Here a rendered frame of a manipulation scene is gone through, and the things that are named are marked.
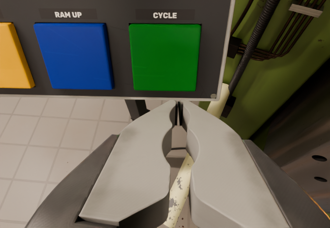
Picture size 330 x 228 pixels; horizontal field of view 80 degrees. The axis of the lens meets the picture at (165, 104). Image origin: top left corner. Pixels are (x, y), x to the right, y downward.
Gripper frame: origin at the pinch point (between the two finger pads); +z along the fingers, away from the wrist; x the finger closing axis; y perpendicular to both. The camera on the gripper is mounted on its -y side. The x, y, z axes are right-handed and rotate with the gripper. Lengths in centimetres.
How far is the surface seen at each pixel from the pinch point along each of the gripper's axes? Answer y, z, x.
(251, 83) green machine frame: 19, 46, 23
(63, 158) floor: 83, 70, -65
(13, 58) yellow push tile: 0.8, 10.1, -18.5
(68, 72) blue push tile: 2.4, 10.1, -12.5
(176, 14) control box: -3.8, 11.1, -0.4
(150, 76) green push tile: 2.6, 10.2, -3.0
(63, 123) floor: 72, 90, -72
